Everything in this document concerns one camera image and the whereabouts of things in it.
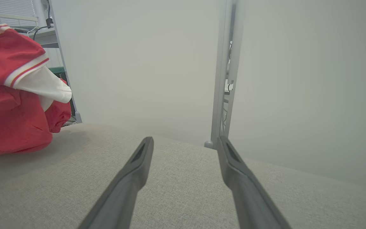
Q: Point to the grey cylindrical post foot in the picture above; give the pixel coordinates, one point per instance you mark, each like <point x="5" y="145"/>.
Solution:
<point x="208" y="144"/>

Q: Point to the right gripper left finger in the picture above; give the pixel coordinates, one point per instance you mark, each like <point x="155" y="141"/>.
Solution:
<point x="122" y="197"/>

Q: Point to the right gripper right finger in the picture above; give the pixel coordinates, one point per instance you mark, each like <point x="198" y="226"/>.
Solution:
<point x="253" y="203"/>

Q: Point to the grey desk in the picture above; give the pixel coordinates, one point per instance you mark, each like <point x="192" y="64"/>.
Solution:
<point x="48" y="38"/>

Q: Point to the red jersey with white sleeves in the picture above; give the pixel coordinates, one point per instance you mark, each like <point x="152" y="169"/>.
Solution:
<point x="11" y="121"/>

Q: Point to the green box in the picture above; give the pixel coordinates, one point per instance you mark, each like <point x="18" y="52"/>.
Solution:
<point x="56" y="70"/>

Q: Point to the grey metal partition post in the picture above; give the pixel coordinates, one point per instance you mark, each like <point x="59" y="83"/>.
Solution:
<point x="221" y="79"/>

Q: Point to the white partition panel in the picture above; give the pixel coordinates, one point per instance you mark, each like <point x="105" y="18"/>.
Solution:
<point x="313" y="79"/>
<point x="138" y="63"/>

